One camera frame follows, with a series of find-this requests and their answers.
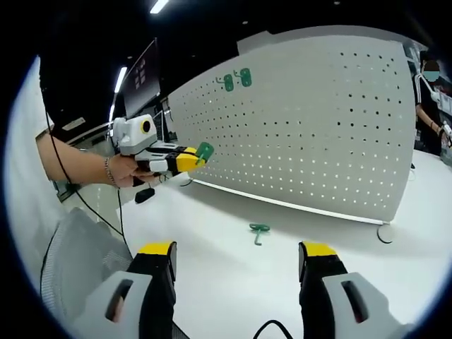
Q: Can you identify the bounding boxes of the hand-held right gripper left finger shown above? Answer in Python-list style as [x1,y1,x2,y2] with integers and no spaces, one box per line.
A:
[70,241,177,339]

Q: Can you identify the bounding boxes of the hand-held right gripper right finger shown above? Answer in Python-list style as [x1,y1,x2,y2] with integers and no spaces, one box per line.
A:
[298,241,416,339]

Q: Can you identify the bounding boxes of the green hook assembly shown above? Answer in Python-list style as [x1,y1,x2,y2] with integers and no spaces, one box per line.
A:
[196,141,215,167]
[234,68,254,88]
[249,222,270,247]
[215,73,234,93]

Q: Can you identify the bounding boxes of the white perforated mounting plate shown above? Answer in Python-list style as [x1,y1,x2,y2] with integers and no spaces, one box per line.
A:
[166,37,417,244]

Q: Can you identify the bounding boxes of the person's left hand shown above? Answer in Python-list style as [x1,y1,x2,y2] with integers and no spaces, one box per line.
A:
[107,154,167,189]

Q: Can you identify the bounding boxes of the black oval object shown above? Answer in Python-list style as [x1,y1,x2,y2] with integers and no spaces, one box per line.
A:
[134,188,157,205]

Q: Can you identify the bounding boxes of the large dark display screen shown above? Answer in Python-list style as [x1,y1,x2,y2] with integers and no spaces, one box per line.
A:
[122,37,162,119]

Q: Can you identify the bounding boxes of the ceiling air conditioner vent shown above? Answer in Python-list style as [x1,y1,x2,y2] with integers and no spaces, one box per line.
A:
[61,117,87,132]

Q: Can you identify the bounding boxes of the person's white shirt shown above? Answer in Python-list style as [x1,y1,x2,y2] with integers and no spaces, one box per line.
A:
[5,56,71,294]

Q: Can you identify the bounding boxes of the long ceiling light strip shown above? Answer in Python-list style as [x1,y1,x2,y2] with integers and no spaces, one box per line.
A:
[149,0,170,15]

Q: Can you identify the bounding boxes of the silver bracelet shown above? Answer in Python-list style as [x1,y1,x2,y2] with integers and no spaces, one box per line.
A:
[104,157,117,186]

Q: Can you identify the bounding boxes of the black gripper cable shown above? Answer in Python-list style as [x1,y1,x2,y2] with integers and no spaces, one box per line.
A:
[253,319,295,339]
[116,186,125,236]

